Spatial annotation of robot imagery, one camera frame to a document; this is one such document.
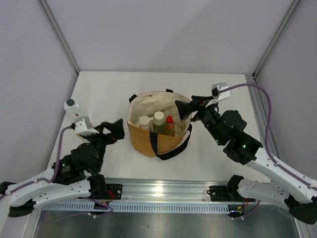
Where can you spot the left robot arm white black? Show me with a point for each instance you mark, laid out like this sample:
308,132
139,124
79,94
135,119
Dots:
74,176

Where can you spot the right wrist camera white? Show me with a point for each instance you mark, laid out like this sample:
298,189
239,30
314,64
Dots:
219,92

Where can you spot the white slotted cable duct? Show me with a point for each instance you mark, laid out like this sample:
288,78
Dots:
85,206

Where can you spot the yellow dish soap red cap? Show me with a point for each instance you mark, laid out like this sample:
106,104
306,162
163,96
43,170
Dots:
170,126

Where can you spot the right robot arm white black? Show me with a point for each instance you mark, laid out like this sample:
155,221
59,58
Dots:
290,189

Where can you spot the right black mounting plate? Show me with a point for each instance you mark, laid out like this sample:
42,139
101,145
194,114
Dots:
220,193

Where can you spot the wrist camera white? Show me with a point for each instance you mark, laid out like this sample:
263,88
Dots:
219,92
85,120

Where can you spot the clear square bottle grey cap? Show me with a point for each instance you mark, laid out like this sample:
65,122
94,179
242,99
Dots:
73,108

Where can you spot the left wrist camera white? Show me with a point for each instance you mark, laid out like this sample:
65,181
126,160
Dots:
85,120

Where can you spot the black mounting plate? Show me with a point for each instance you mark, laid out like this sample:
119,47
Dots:
220,193
110,191

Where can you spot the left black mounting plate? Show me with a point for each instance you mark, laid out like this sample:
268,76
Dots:
110,191

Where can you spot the olive bottle white cap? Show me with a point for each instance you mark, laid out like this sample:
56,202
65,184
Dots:
158,122

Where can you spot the grey pump bottle beige cap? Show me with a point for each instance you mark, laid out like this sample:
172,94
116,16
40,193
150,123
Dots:
144,122

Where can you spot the clear amber soap bottle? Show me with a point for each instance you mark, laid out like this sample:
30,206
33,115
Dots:
83,129

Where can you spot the right aluminium frame rail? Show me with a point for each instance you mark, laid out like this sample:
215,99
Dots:
259,103

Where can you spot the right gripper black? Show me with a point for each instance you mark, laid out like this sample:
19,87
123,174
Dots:
184,109

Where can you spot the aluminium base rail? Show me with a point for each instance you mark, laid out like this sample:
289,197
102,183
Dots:
164,191

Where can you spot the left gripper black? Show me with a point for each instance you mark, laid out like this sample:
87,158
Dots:
117,132

